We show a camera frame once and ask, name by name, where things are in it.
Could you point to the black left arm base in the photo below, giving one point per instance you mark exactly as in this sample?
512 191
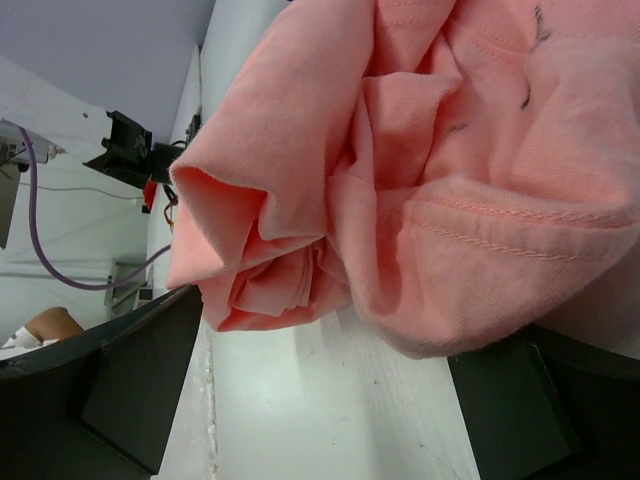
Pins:
162 156

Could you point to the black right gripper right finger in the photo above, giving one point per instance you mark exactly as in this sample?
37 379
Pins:
541 405

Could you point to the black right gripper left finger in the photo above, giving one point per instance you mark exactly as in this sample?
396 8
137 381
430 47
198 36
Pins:
101 404

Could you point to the person's bare hand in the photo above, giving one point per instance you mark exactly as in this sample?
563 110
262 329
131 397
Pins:
47 327

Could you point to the pink t shirt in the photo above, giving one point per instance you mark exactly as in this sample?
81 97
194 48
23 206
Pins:
454 170

